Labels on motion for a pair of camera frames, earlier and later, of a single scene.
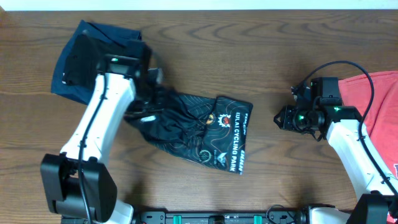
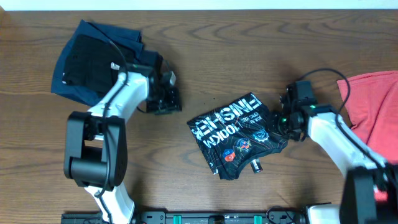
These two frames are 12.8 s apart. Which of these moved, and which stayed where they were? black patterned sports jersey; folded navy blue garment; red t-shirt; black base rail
Moved: black patterned sports jersey
Stayed: folded navy blue garment; black base rail; red t-shirt
